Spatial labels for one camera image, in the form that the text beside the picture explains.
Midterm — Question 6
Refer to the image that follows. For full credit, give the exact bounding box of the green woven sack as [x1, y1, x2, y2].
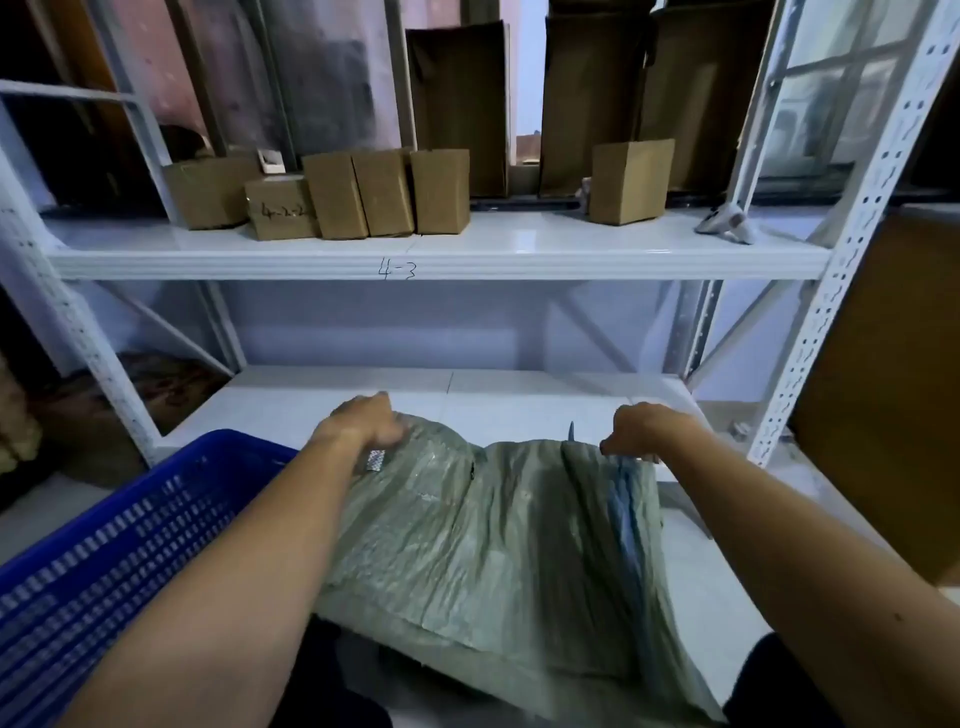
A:
[314, 416, 725, 728]

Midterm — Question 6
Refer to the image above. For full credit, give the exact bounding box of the person's left forearm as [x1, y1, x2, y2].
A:
[59, 431, 376, 728]

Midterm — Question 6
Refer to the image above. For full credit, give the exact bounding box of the person's right leg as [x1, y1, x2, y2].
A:
[723, 633, 841, 728]

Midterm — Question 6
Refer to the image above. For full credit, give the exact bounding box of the person's right forearm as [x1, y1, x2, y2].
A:
[652, 427, 960, 728]

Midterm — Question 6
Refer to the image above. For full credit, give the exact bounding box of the wide cardboard box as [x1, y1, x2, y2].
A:
[163, 155, 262, 231]

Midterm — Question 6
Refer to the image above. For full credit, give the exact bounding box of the tan sack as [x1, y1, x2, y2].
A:
[0, 359, 43, 475]

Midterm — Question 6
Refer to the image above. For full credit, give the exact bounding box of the white handheld scanner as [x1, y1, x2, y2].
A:
[695, 202, 757, 246]

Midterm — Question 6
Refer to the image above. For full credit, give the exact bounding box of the blue plastic basket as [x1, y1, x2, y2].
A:
[0, 428, 301, 728]

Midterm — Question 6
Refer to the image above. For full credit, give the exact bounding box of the large open cardboard box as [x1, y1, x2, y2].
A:
[404, 20, 511, 199]
[539, 11, 650, 198]
[641, 3, 774, 193]

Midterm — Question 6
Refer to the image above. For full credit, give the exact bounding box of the person's left hand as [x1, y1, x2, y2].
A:
[311, 391, 410, 455]

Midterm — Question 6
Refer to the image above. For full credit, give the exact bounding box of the pink dotted curtain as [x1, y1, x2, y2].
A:
[112, 0, 399, 159]

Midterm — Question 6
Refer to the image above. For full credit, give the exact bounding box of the red patterned carton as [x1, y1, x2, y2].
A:
[37, 352, 230, 489]

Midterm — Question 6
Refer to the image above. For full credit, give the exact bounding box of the person's right hand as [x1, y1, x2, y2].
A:
[599, 402, 703, 465]

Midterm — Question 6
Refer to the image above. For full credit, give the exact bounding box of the cube cardboard box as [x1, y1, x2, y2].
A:
[588, 138, 676, 226]

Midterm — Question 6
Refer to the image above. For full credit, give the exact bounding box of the tall small cardboard box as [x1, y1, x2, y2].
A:
[409, 148, 472, 236]
[302, 152, 369, 241]
[352, 149, 416, 238]

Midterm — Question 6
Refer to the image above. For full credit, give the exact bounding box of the metal framed window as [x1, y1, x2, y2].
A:
[757, 0, 931, 181]

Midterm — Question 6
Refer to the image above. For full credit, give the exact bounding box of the white metal shelf rack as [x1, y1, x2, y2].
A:
[0, 0, 960, 519]

